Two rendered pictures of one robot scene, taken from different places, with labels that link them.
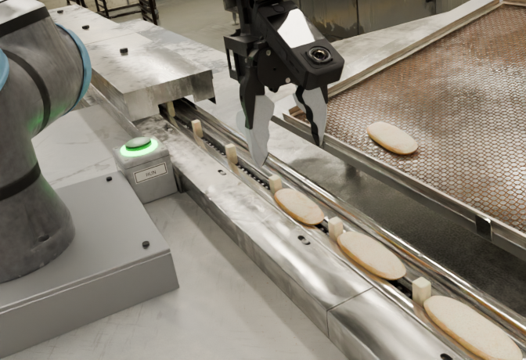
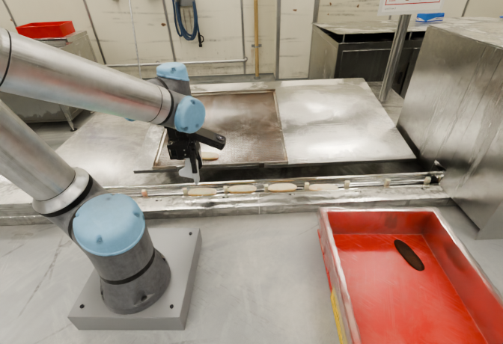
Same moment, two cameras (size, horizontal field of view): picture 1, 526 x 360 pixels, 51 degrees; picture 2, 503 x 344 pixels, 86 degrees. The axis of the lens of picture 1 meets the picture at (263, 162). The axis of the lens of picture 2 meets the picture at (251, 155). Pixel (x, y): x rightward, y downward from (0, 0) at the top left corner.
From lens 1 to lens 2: 60 cm
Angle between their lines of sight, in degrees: 56
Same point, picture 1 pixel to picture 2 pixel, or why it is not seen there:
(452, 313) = (278, 186)
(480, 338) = (287, 187)
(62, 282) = (188, 264)
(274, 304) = (233, 220)
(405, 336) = (278, 197)
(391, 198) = (212, 174)
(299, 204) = (204, 191)
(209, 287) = (210, 232)
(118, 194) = not seen: hidden behind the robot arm
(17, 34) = (93, 186)
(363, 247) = (240, 188)
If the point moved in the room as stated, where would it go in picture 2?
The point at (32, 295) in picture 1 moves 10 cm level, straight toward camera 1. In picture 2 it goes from (188, 275) to (230, 271)
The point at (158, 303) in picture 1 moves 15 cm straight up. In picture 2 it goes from (204, 248) to (197, 212)
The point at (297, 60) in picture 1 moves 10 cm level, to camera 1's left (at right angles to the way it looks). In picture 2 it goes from (217, 142) to (198, 161)
